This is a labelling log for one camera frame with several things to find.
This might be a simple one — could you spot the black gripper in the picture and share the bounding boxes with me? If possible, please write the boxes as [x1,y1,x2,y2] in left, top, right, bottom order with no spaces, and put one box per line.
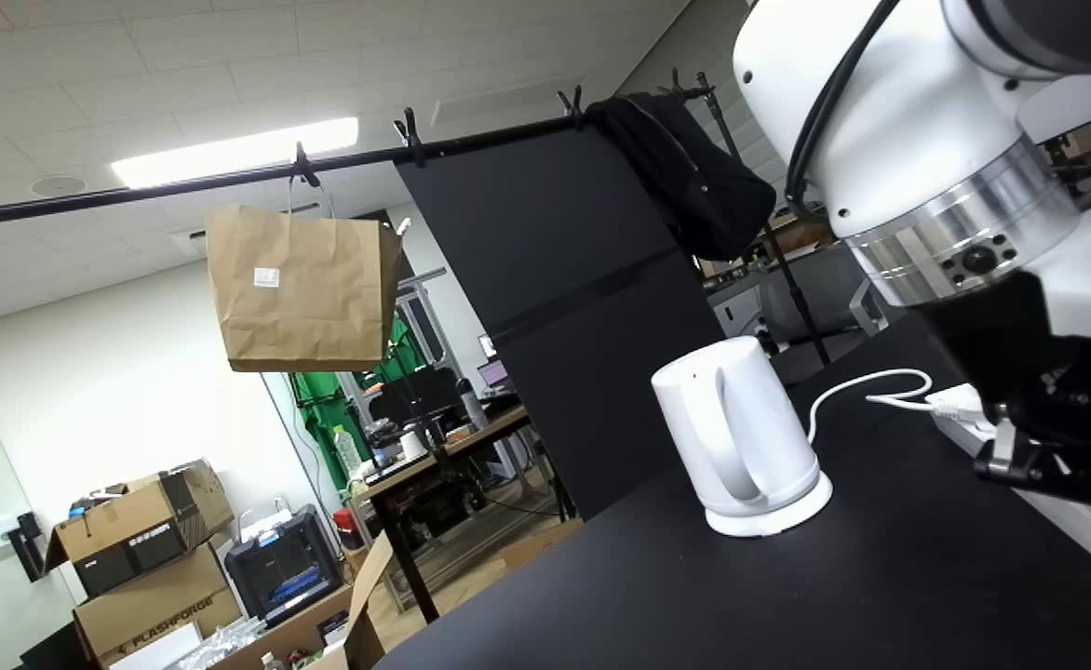
[916,270,1091,504]

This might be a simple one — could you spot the white extension power strip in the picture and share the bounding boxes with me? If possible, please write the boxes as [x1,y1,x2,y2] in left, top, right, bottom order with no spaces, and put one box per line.
[928,381,1091,595]

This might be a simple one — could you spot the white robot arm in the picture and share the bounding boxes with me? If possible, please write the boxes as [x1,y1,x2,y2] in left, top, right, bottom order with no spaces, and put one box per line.
[733,0,1091,504]

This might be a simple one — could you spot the white electric kettle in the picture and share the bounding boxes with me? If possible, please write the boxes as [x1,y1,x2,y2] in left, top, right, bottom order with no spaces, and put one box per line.
[653,334,834,537]

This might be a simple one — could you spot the black hanging bag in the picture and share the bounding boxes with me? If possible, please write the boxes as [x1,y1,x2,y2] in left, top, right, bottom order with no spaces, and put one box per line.
[585,93,775,260]

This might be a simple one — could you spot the black backdrop cloth panel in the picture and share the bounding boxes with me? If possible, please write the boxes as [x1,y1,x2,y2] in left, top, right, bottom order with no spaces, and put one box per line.
[399,131,718,516]

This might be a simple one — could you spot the wooden desk black legs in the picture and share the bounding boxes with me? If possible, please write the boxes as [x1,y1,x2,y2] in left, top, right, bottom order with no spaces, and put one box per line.
[360,407,533,626]

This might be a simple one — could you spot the green cloth backdrop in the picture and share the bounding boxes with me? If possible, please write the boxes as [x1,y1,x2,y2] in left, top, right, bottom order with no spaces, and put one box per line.
[290,319,426,491]

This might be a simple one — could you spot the brown paper bag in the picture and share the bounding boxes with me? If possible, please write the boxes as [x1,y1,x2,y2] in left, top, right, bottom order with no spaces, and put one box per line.
[206,207,403,371]

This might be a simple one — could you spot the black crate bin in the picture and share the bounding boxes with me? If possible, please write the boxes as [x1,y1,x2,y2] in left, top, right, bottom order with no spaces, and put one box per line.
[224,507,344,626]

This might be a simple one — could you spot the black horizontal backdrop pole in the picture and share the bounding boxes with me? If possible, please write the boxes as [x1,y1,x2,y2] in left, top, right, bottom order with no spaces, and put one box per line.
[0,82,718,237]

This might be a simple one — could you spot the upper cardboard box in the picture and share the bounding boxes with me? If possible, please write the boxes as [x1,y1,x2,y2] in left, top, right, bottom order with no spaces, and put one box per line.
[50,463,234,595]

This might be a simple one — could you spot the cardboard box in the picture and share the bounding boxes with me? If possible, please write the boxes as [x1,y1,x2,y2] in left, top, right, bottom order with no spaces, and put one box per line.
[50,463,234,595]
[76,547,242,661]

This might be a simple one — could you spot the lower cardboard box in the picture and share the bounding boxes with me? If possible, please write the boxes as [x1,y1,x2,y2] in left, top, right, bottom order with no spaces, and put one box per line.
[76,547,242,661]

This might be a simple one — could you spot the white power cord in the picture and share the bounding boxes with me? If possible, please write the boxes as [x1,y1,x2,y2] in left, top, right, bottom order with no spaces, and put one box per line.
[802,366,949,445]

